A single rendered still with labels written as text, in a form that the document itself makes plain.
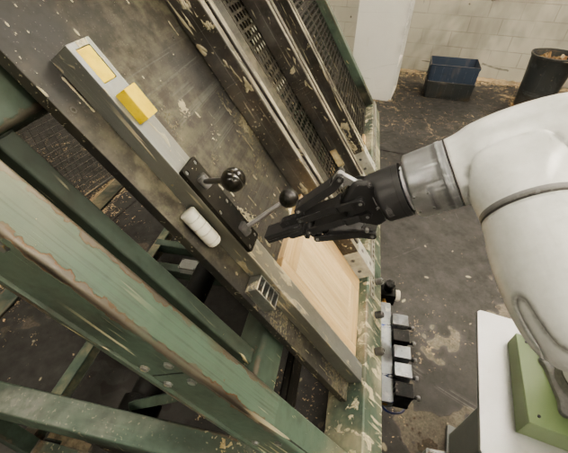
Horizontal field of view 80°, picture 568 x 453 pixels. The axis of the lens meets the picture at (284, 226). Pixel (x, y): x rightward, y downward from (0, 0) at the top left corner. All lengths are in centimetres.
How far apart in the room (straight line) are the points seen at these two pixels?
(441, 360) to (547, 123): 187
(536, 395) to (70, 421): 132
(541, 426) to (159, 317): 105
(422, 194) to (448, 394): 176
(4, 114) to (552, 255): 64
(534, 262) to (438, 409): 174
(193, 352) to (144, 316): 9
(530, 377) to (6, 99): 137
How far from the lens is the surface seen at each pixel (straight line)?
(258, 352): 77
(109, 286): 45
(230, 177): 50
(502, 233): 41
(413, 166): 46
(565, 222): 40
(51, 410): 128
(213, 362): 54
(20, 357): 252
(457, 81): 531
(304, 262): 89
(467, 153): 45
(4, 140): 58
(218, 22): 90
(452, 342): 230
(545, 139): 44
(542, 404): 129
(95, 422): 121
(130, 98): 57
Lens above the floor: 183
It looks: 42 degrees down
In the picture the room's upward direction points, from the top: straight up
